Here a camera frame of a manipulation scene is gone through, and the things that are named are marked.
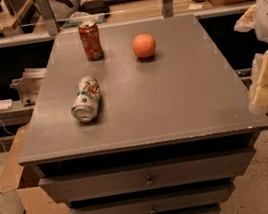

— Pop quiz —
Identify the red soda can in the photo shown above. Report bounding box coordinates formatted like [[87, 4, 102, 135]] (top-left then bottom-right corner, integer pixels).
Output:
[[78, 21, 104, 61]]

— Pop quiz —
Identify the white green soda can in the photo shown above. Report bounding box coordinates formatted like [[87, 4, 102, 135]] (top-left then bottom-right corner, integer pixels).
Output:
[[71, 76, 101, 123]]

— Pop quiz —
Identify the orange fruit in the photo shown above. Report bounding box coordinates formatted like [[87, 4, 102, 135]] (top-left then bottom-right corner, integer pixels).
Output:
[[132, 34, 156, 59]]

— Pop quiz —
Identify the white power strip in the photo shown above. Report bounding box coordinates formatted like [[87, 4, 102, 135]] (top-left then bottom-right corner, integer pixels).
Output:
[[0, 99, 13, 111]]

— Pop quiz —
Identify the cardboard box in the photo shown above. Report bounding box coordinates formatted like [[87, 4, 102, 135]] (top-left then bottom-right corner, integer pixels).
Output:
[[0, 125, 69, 214]]

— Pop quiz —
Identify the white plastic bracket part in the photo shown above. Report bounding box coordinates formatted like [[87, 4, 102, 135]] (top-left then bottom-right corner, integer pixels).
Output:
[[10, 68, 46, 104]]

